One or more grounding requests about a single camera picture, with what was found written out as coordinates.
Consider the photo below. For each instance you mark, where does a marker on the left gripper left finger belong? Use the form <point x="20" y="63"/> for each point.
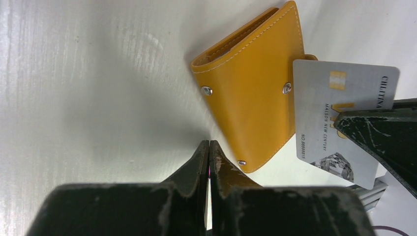
<point x="176" y="206"/>

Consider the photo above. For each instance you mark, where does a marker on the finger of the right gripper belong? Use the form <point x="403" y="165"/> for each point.
<point x="388" y="135"/>

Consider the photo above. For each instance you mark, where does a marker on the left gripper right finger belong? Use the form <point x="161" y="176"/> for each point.
<point x="241" y="207"/>

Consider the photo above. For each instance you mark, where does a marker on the silver credit card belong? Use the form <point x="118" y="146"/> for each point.
<point x="322" y="91"/>

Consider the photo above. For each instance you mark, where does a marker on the yellow leather card holder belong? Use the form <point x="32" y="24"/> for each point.
<point x="247" y="81"/>

